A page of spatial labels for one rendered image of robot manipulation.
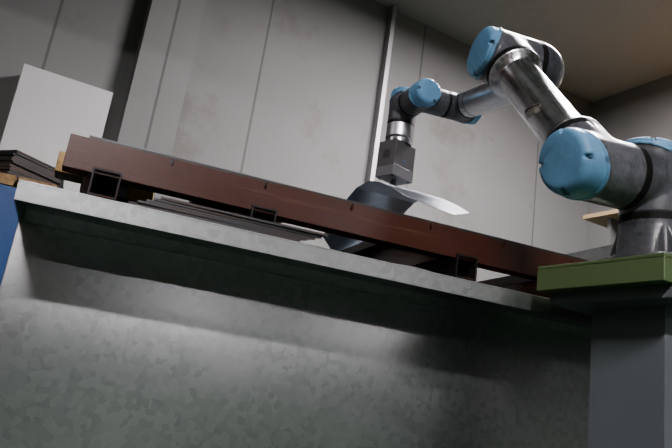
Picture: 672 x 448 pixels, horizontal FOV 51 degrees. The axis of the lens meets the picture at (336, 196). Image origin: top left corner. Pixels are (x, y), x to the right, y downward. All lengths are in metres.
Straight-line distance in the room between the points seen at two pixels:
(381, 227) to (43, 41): 3.00
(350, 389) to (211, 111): 3.12
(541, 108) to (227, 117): 3.11
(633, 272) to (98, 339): 0.85
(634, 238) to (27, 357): 1.00
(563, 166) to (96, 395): 0.85
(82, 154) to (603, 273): 0.90
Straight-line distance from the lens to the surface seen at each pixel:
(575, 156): 1.21
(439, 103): 1.91
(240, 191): 1.33
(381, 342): 1.34
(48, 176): 1.65
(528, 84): 1.42
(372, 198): 1.96
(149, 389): 1.22
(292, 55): 4.63
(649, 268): 1.15
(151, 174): 1.30
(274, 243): 1.11
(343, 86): 4.75
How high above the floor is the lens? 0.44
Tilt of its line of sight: 16 degrees up
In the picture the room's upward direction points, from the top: 8 degrees clockwise
